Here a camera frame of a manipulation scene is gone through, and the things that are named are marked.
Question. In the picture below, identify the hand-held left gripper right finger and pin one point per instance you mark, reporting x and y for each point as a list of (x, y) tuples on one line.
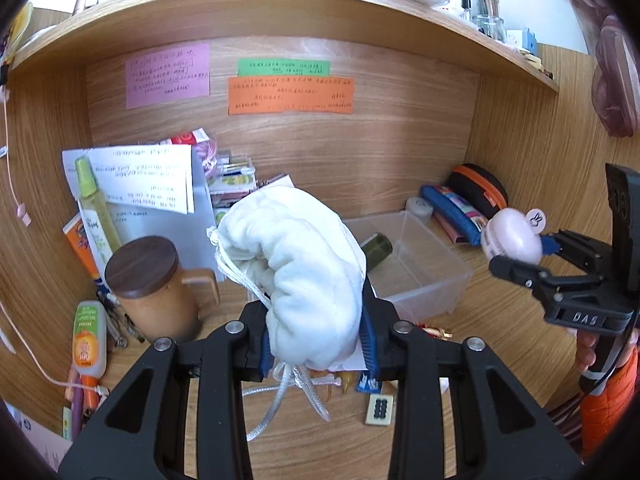
[(367, 347)]

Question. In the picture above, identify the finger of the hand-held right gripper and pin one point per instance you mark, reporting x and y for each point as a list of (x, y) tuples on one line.
[(515, 267), (549, 245)]

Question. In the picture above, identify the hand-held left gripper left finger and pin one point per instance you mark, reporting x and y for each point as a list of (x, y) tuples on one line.
[(266, 355)]

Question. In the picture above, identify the pink round case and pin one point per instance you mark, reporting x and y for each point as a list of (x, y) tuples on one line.
[(515, 237)]

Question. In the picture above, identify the mahjong tile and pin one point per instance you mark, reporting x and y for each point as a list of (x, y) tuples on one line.
[(378, 408)]

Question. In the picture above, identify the clear plastic box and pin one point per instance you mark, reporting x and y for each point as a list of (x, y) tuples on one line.
[(430, 280)]

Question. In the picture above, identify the person's right forearm orange sleeve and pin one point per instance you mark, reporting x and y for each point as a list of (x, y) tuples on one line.
[(610, 410)]

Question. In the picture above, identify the wooden desktop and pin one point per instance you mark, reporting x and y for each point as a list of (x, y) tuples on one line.
[(500, 350)]

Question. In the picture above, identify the person's right hand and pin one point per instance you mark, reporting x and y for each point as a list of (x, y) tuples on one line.
[(585, 352)]

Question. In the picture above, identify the pink flat notebook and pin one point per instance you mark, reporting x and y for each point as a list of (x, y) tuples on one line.
[(450, 232)]

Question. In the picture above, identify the blue pencil case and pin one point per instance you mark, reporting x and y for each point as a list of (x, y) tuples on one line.
[(452, 210)]

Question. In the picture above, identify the black case with orange zipper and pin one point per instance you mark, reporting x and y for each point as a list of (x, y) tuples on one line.
[(475, 185)]

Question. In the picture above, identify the small white tape roll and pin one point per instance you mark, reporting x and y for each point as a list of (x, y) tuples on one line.
[(419, 208)]

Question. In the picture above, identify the brown mug with wooden lid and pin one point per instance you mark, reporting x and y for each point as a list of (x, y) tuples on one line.
[(155, 305)]

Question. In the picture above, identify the metal tools bundle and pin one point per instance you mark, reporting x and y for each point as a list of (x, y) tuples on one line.
[(122, 322)]

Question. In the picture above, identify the dark striped cloth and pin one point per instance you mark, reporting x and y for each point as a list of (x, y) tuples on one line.
[(565, 417)]

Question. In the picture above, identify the white paper box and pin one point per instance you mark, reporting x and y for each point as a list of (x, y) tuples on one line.
[(165, 230)]

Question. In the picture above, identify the brownish pink hanging bag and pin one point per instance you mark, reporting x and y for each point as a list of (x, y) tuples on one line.
[(615, 80)]

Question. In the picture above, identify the white orange tube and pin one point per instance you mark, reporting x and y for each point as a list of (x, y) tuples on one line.
[(89, 345)]

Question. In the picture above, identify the stack of small colourful packets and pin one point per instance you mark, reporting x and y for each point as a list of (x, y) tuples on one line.
[(232, 180)]

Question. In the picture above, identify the purple pen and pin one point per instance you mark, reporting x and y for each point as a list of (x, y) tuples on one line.
[(76, 412)]

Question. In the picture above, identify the pink patterned pouch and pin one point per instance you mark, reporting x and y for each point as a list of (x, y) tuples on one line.
[(206, 155)]

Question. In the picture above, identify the orange carton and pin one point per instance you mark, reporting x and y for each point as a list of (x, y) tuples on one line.
[(81, 246)]

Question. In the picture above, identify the white printed paper sheets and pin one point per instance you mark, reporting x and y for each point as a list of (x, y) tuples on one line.
[(140, 175)]

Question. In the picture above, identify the yellow-green spray bottle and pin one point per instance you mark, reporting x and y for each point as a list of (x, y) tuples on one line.
[(95, 210)]

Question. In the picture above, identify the red white packet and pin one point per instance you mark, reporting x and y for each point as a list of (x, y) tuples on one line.
[(187, 138)]

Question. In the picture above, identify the glass jar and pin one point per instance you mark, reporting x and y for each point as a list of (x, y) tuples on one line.
[(487, 15)]

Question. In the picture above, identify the white paper slip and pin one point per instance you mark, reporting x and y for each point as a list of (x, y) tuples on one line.
[(42, 440)]

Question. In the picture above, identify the small black-capped bottle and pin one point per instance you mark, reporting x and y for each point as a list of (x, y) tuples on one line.
[(466, 5)]

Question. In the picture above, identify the orange paper note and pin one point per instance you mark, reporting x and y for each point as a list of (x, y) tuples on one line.
[(290, 96)]

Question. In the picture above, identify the green paper note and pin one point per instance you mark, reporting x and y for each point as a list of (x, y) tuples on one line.
[(283, 67)]

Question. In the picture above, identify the pink paper note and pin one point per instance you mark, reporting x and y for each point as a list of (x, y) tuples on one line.
[(167, 76)]

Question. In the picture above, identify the wooden shelf board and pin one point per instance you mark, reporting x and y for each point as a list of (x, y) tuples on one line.
[(250, 15)]

